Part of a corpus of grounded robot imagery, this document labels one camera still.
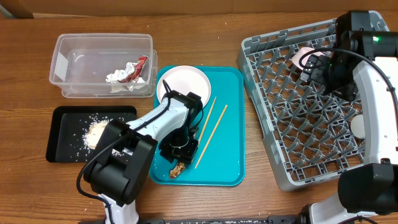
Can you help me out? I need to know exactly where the large pink plate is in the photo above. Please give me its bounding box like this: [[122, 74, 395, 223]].
[[155, 65, 211, 106]]

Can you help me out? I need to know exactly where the teal serving tray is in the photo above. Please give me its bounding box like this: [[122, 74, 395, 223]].
[[149, 66, 245, 187]]

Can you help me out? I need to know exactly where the clear plastic bin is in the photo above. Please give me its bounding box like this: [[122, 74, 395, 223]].
[[49, 33, 157, 98]]

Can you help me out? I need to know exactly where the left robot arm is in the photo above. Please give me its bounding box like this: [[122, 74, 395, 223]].
[[76, 90, 203, 223]]

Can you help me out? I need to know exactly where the grey dish rack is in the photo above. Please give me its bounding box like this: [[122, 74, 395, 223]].
[[237, 11, 390, 191]]

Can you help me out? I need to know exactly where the brown food scrap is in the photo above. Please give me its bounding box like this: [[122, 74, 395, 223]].
[[169, 162, 186, 179]]

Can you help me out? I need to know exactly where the red snack wrapper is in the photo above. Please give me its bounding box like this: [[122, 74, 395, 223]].
[[121, 56, 148, 83]]

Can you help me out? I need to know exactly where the small white cup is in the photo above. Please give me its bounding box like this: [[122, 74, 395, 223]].
[[350, 114, 366, 139]]

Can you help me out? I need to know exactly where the black tray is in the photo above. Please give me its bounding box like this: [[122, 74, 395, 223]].
[[45, 106, 136, 162]]

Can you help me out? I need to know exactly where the white napkin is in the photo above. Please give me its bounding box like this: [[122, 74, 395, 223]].
[[106, 62, 146, 93]]

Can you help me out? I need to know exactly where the wooden chopstick right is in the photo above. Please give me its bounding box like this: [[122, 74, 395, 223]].
[[194, 105, 228, 169]]

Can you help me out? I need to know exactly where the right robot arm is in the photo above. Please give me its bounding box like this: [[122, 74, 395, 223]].
[[294, 30, 397, 223]]

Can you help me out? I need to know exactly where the pink bowl with rice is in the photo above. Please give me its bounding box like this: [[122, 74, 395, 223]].
[[291, 47, 325, 71]]

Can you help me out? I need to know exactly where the pile of rice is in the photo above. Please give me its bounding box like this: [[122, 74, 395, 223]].
[[83, 119, 109, 149]]

